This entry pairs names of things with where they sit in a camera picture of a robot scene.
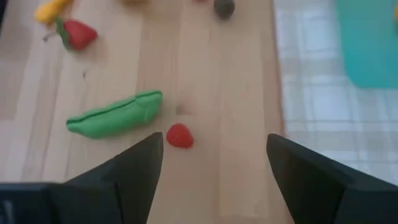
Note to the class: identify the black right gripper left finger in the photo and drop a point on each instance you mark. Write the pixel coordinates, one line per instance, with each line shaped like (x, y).
(109, 193)

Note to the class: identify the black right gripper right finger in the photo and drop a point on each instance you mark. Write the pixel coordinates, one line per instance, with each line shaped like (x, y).
(326, 193)

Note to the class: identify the green toy pea pod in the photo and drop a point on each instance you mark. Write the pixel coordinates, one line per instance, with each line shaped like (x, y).
(115, 116)

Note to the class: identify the small red toy berry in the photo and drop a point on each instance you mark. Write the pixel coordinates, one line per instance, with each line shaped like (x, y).
(179, 137)

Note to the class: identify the dark toy blackberry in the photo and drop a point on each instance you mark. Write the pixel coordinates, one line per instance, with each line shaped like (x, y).
(224, 7)

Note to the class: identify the white checked cloth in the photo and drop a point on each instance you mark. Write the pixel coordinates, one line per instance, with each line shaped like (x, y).
(311, 93)

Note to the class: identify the teal translucent plastic container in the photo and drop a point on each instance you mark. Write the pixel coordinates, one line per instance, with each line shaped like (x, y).
(367, 43)

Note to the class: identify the red toy strawberry long stem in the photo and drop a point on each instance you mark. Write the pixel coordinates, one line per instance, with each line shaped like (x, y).
(79, 34)

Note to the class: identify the yellow toy banana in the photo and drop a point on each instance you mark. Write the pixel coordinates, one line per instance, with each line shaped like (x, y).
(49, 12)

